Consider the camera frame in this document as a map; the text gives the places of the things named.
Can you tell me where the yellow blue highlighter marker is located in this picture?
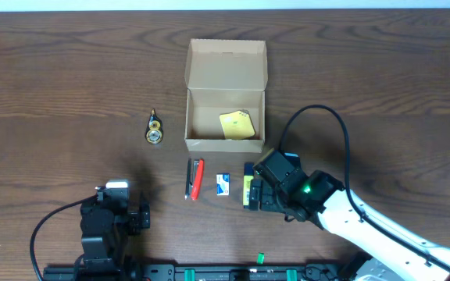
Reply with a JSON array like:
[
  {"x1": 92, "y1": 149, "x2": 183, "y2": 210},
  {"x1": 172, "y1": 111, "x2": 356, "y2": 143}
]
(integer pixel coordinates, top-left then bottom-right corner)
[{"x1": 242, "y1": 162, "x2": 254, "y2": 209}]

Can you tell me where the blue white staples box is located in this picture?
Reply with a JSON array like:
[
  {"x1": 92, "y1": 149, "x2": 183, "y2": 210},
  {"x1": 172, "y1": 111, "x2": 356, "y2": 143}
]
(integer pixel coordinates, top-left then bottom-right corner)
[{"x1": 216, "y1": 173, "x2": 230, "y2": 196}]

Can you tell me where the yellow sticky note pad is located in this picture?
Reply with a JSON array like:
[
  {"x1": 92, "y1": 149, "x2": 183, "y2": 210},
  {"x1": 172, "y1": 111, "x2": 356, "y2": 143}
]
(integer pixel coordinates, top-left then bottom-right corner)
[{"x1": 219, "y1": 110, "x2": 255, "y2": 140}]

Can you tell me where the black yellow correction tape dispenser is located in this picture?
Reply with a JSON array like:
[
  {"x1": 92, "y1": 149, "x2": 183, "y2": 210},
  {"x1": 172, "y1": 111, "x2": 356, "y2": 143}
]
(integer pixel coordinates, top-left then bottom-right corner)
[{"x1": 145, "y1": 109, "x2": 163, "y2": 144}]

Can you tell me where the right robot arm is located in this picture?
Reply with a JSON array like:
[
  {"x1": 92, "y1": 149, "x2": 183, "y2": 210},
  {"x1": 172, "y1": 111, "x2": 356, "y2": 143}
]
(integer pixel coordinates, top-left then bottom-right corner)
[{"x1": 243, "y1": 169, "x2": 450, "y2": 280}]

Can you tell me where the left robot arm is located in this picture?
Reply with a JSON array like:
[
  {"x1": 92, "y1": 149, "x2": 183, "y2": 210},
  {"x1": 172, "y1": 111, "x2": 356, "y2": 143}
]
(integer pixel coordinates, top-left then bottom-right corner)
[{"x1": 80, "y1": 187, "x2": 150, "y2": 272}]

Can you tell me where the red black stapler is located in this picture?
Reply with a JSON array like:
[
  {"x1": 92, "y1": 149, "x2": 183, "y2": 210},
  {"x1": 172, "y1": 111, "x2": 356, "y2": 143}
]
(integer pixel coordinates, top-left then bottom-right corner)
[{"x1": 184, "y1": 158, "x2": 205, "y2": 201}]

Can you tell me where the small green clip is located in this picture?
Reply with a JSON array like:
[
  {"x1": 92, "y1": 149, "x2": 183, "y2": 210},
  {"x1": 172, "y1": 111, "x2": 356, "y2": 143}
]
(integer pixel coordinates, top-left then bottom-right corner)
[{"x1": 256, "y1": 253, "x2": 265, "y2": 265}]

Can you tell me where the open brown cardboard box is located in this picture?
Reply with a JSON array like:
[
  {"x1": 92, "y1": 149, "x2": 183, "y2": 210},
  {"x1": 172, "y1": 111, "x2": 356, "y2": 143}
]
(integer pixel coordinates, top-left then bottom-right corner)
[{"x1": 184, "y1": 39, "x2": 268, "y2": 153}]

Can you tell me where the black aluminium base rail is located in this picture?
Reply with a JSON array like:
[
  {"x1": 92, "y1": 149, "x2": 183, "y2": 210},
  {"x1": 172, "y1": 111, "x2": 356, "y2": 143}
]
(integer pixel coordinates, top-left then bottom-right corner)
[{"x1": 43, "y1": 264, "x2": 358, "y2": 281}]

